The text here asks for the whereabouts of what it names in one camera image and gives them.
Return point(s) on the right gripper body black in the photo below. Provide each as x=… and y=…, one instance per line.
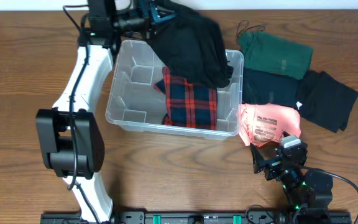
x=275, y=164

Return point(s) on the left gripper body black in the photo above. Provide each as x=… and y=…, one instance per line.
x=153, y=20

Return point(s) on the large black garment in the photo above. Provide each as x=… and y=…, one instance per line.
x=191, y=46

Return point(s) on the clear plastic storage bin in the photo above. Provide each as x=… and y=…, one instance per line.
x=135, y=105

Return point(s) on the red plaid garment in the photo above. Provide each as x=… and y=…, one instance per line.
x=188, y=105

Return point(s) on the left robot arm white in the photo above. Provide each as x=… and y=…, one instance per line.
x=70, y=141

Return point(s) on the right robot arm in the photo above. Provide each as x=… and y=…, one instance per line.
x=308, y=194

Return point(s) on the pink printed t-shirt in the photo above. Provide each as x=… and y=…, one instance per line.
x=260, y=124

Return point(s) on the black folded garment with tag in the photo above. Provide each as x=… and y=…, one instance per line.
x=324, y=101

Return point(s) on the dark navy folded garment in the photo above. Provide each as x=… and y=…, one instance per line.
x=261, y=88

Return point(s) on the green folded garment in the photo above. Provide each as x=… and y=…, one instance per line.
x=268, y=53

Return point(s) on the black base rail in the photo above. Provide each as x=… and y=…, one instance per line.
x=253, y=216

